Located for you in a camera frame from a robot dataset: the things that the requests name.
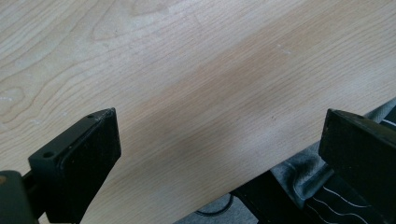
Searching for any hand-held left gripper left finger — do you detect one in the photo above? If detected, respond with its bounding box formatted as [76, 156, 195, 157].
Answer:
[28, 107, 122, 224]

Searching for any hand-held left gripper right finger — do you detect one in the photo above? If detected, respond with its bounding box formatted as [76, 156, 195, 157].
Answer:
[318, 108, 396, 222]

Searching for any black cloth with white lines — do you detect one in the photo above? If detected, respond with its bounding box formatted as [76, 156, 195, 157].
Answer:
[303, 105, 396, 224]

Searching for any grey cloth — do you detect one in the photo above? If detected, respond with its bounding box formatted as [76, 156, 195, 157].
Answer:
[270, 97, 396, 210]

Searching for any black cable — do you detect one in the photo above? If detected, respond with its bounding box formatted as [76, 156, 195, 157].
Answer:
[195, 193, 234, 217]

